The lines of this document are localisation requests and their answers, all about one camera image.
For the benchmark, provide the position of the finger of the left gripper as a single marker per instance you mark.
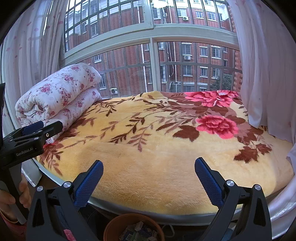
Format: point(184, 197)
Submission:
point(47, 133)
point(32, 128)

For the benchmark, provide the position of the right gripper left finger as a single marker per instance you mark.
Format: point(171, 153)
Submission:
point(54, 213)

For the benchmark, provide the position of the folded floral white quilt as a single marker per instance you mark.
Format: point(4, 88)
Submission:
point(63, 96)

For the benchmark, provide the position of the trash pile in bin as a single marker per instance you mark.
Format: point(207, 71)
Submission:
point(138, 232)

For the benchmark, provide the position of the sheer curtain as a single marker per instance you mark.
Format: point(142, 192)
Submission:
point(267, 52)
point(30, 53)

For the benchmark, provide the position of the left sheer curtain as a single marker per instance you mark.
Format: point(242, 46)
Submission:
point(30, 53)

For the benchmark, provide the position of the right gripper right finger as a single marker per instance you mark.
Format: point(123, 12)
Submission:
point(254, 220)

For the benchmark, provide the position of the pink fleece left sleeve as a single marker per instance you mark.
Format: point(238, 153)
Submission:
point(17, 230)

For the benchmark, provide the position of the orange plastic trash bin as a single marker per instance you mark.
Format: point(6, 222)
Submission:
point(117, 225)

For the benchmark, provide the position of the floral plush blanket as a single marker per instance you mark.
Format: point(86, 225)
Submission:
point(148, 145)

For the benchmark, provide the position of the right sheer curtain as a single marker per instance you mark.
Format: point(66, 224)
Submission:
point(267, 52)

